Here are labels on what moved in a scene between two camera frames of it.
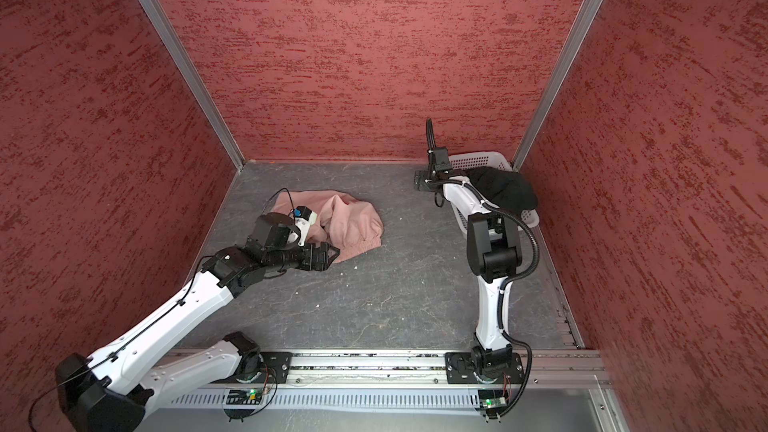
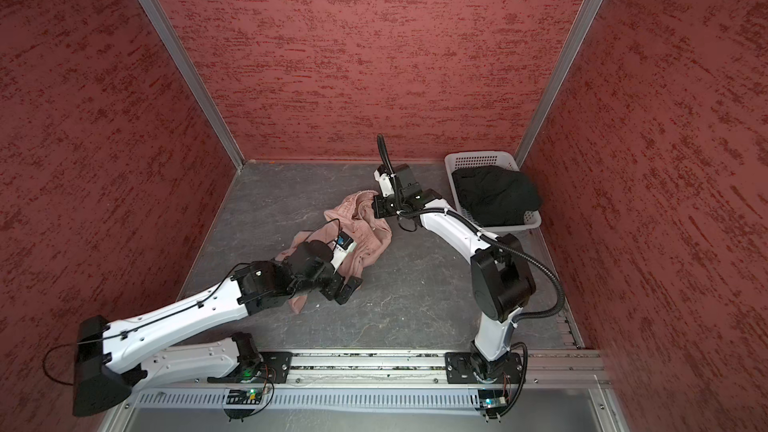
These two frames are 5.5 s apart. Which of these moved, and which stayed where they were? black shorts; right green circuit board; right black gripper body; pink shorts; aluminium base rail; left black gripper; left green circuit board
Moved: pink shorts; right black gripper body; left black gripper
Stayed: left green circuit board; right green circuit board; black shorts; aluminium base rail
